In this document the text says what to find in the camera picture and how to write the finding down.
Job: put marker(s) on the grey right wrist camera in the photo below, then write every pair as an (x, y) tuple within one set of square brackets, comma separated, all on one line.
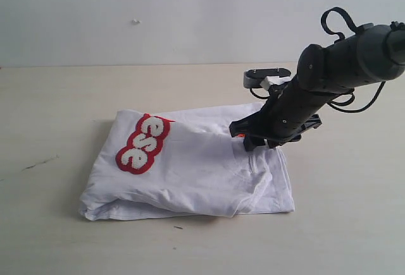
[(265, 77)]

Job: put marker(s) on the white t-shirt red lettering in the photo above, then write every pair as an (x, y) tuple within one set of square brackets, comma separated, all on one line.
[(184, 163)]

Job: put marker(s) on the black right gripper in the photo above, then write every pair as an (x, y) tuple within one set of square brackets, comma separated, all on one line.
[(281, 118)]

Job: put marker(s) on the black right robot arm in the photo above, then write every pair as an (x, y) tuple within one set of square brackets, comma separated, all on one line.
[(374, 55)]

